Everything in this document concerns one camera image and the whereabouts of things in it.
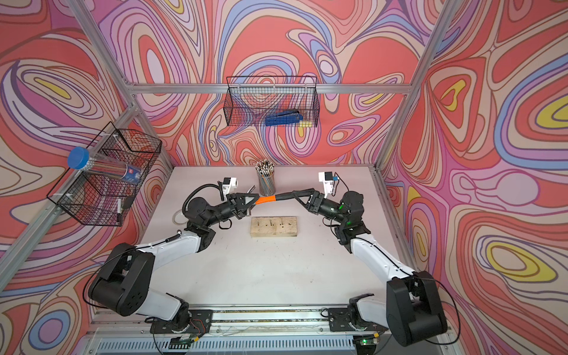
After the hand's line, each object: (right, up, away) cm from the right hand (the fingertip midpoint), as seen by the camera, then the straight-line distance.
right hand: (293, 201), depth 72 cm
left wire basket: (-65, +1, -2) cm, 65 cm away
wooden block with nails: (-8, -12, +21) cm, 25 cm away
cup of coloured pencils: (-12, +13, +23) cm, 29 cm away
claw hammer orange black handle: (-6, +1, 0) cm, 7 cm away
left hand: (-11, -1, -1) cm, 11 cm away
